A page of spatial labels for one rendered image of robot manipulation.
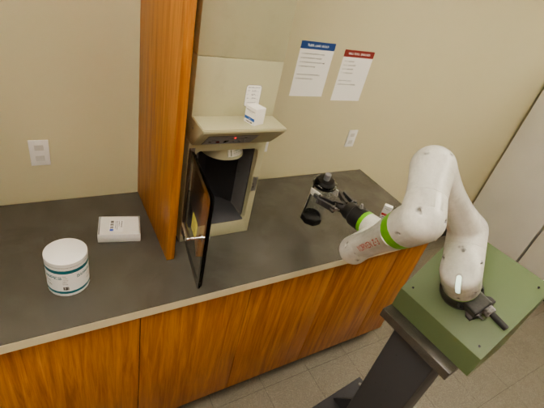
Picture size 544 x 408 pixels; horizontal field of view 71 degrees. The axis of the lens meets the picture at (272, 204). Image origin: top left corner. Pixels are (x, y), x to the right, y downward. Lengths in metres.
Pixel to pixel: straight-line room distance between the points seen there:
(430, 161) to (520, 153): 2.90
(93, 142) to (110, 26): 0.48
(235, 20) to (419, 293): 1.18
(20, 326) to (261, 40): 1.17
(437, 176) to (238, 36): 0.74
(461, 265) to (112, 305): 1.16
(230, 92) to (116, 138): 0.65
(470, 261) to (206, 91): 1.03
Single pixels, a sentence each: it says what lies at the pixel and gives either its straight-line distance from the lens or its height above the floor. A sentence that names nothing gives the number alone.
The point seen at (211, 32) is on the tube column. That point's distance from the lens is 1.29.
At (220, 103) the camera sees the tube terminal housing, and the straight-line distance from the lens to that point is 1.38.
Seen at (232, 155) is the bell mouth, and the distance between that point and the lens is 1.52.
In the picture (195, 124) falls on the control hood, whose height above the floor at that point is 1.50.
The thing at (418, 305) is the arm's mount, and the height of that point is 1.03.
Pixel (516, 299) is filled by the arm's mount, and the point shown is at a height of 1.20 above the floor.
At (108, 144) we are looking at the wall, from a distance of 1.83.
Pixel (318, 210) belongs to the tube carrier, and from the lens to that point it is 1.73.
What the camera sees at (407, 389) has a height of 0.65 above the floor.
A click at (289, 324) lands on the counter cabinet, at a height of 0.50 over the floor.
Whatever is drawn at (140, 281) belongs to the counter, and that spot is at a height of 0.94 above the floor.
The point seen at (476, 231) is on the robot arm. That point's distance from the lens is 1.42.
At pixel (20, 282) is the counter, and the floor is 0.94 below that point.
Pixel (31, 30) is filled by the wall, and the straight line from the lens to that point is 1.65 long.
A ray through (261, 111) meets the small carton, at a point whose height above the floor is 1.56.
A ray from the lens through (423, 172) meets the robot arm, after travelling 1.09.
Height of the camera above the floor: 2.04
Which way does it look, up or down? 33 degrees down
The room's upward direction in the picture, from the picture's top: 14 degrees clockwise
